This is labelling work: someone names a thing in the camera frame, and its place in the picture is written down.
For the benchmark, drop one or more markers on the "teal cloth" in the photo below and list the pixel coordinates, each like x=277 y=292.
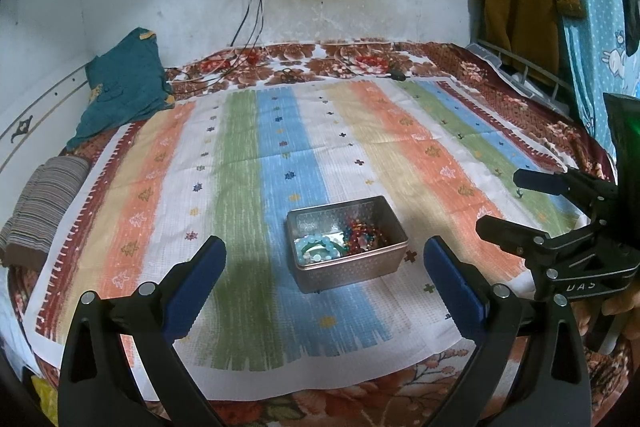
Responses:
x=125 y=82

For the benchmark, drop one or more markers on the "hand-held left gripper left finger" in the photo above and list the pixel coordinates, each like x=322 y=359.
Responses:
x=200 y=287

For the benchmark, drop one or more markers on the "green jade bangle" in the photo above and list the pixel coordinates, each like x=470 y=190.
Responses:
x=325 y=251

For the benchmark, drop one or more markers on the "dark hanging garment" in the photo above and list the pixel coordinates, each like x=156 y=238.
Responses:
x=631 y=7

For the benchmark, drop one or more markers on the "black scissors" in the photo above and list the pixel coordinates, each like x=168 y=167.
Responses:
x=291 y=76

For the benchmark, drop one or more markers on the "metal rack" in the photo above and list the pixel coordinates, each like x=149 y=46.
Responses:
x=540 y=79

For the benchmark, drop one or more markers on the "folded striped cloth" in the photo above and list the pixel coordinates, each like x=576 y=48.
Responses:
x=40 y=207

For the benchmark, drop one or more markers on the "person's right hand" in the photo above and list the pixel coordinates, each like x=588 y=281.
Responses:
x=617 y=317

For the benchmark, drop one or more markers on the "small black object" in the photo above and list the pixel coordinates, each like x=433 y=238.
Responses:
x=397 y=75

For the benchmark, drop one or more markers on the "blue dotted printed cloth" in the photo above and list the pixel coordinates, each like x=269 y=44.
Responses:
x=595 y=7

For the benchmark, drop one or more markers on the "rectangular metal tin box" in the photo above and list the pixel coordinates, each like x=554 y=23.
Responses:
x=350 y=269

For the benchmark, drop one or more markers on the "striped pastel mat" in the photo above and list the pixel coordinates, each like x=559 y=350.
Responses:
x=240 y=157

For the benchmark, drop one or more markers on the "white headboard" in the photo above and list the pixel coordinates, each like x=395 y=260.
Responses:
x=30 y=117

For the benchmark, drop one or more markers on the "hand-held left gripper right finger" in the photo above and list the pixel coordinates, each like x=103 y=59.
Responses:
x=450 y=287

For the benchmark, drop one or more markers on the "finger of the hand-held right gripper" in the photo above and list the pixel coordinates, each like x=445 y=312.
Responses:
x=510 y=232
x=540 y=182

